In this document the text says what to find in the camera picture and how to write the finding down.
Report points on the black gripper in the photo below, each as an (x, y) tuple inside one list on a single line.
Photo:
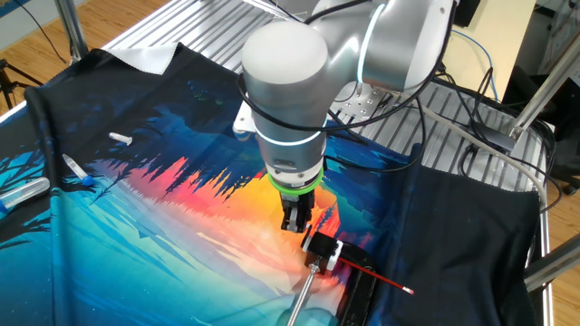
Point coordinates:
[(296, 202)]

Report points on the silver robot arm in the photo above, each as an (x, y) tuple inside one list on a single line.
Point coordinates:
[(285, 59)]

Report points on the red pencil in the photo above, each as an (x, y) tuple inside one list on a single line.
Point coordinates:
[(380, 277)]

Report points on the black C-clamp with steel screw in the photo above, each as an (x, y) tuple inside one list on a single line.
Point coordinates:
[(362, 294)]

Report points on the sunset landscape printed cloth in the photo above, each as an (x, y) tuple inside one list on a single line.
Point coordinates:
[(181, 226)]

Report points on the small white plastic tube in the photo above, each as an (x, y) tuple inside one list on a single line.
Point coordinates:
[(120, 138)]

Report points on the dark grey power adapter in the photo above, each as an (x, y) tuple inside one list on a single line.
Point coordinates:
[(494, 136)]

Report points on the slim clear tube blue cap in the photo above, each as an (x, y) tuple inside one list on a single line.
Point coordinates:
[(74, 168)]

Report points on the black monitor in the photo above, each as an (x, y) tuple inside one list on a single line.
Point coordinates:
[(466, 11)]

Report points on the large clear plastic tube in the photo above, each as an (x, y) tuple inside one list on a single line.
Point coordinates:
[(27, 192)]

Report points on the beige desk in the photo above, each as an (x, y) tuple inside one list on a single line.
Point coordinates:
[(507, 27)]

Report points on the black tripod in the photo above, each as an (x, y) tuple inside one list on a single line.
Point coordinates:
[(5, 83)]

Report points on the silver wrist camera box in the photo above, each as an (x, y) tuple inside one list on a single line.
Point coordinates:
[(242, 120)]

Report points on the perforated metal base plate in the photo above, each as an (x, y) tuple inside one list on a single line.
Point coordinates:
[(362, 108)]

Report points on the aluminium frame strut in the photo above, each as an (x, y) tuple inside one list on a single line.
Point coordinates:
[(544, 86), (553, 265)]

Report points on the aluminium frame post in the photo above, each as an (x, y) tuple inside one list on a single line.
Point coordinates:
[(70, 27)]

